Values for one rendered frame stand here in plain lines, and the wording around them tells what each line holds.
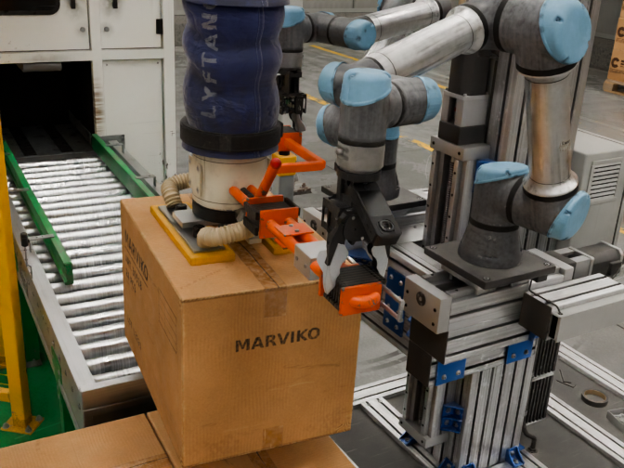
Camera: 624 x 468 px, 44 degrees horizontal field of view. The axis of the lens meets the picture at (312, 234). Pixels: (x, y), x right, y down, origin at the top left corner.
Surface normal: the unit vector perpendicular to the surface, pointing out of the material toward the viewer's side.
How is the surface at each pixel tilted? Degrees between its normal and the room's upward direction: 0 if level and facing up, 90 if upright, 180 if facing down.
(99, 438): 0
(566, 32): 83
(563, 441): 0
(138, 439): 0
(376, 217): 28
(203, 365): 90
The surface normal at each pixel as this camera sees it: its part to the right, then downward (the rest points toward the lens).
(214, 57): -0.18, 0.02
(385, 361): 0.05, -0.92
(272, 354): 0.41, 0.37
